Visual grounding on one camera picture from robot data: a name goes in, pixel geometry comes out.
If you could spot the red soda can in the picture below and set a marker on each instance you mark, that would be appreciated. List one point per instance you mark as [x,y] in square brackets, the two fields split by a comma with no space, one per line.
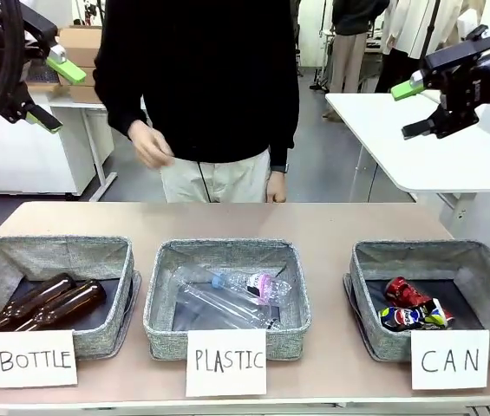
[405,292]

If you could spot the brown glass bottle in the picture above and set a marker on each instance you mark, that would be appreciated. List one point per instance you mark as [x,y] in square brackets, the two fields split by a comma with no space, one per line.
[75,301]
[49,288]

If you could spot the crushed blue Pepsi can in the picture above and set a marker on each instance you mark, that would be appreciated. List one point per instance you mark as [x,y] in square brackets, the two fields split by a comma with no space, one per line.
[409,316]

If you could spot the bottle with pink label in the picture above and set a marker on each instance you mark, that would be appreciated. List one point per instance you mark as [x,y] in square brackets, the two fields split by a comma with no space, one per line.
[266,288]

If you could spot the large clear plastic bottle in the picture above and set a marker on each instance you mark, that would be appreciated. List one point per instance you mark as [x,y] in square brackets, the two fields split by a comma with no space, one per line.
[223,303]

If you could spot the person's right forearm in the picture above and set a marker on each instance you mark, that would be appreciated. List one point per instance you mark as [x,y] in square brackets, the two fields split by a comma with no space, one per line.
[119,95]

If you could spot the person's left forearm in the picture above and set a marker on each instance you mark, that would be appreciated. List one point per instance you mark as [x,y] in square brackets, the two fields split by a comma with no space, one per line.
[285,130]

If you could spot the dark wicker basket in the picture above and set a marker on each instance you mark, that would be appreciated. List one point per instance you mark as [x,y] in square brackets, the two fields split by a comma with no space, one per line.
[43,77]

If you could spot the grey fabric basket labelled can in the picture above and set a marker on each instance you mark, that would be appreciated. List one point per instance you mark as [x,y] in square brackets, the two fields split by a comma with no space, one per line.
[418,260]

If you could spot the grey fabric basket labelled bottle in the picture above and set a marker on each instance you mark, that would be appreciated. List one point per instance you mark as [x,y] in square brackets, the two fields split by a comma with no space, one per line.
[54,255]

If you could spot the grey fabric basket labelled plastic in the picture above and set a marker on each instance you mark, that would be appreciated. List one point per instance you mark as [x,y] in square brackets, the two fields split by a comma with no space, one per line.
[227,255]

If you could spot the white paper sign CAN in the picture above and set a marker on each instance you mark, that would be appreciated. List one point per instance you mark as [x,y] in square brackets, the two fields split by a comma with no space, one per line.
[449,359]

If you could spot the person's right hand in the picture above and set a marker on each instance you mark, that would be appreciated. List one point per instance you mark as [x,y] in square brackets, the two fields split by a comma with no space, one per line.
[151,145]

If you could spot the person's left hand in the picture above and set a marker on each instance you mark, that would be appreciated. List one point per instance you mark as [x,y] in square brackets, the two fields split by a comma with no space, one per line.
[277,186]

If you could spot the white side table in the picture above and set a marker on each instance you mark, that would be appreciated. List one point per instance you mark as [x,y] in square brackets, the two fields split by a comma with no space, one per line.
[400,143]

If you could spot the white desk with metal legs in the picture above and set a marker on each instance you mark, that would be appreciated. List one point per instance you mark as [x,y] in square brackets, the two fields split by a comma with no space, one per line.
[32,147]

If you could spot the open cardboard box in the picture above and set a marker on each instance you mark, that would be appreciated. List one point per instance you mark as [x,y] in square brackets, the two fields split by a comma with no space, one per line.
[80,41]

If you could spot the bystander in white coat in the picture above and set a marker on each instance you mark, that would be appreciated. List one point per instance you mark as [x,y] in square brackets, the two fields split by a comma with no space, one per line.
[405,34]

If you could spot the black tripod pole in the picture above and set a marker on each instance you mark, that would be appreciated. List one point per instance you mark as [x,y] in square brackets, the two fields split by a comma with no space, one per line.
[432,26]

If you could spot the bystander in beige clothes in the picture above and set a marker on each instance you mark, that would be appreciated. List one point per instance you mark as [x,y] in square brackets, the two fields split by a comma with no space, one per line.
[455,26]

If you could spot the bystander in dark jacket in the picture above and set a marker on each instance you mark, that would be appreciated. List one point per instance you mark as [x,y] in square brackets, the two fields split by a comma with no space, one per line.
[353,43]

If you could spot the person in black sweater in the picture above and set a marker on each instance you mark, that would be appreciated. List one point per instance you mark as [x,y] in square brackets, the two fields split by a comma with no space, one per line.
[210,78]

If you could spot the dark wristwatch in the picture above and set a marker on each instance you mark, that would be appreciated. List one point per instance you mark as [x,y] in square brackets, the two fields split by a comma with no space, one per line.
[280,168]

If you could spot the white paper sign BOTTLE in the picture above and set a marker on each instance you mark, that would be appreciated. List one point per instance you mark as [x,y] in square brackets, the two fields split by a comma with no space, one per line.
[32,359]

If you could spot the white paper sign PLASTIC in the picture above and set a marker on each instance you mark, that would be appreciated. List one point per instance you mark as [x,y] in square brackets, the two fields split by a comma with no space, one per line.
[226,362]

